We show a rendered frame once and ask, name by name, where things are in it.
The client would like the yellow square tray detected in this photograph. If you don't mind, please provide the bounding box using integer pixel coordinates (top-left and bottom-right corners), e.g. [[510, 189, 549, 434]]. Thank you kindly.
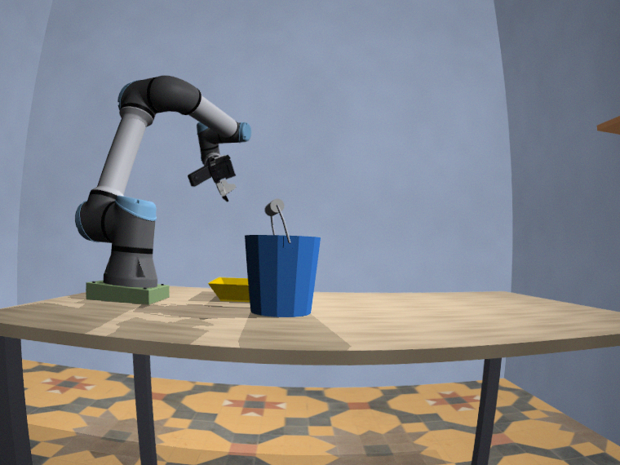
[[208, 277, 250, 302]]

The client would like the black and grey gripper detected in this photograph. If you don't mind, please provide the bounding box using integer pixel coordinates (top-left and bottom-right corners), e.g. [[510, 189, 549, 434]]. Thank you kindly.
[[206, 155, 236, 202]]

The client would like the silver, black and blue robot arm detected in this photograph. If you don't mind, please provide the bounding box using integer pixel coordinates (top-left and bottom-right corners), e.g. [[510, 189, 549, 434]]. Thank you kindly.
[[75, 75, 251, 288]]

